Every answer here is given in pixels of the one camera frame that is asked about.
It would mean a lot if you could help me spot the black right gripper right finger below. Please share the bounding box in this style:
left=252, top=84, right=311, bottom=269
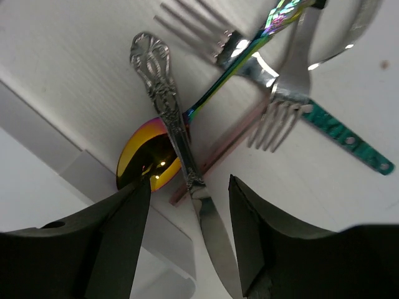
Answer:
left=229, top=176, right=398, bottom=298

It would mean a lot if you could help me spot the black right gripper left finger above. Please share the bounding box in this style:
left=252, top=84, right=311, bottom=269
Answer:
left=1, top=178, right=151, bottom=298

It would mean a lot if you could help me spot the ornate silver knife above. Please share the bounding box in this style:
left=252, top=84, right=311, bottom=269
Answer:
left=130, top=32, right=243, bottom=298

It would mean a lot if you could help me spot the rainbow iridescent spoon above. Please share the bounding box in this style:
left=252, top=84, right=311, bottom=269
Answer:
left=116, top=1, right=315, bottom=191

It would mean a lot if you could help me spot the white divided cutlery tray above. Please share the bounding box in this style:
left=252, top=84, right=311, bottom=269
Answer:
left=0, top=64, right=197, bottom=299

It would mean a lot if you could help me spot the pink handled fork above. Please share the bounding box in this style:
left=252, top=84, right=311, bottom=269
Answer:
left=168, top=9, right=322, bottom=207

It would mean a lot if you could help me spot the black handled fork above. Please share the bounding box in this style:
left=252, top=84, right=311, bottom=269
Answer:
left=309, top=1, right=383, bottom=70

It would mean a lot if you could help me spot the green handled fork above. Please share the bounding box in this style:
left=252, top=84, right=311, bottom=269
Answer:
left=162, top=1, right=395, bottom=175

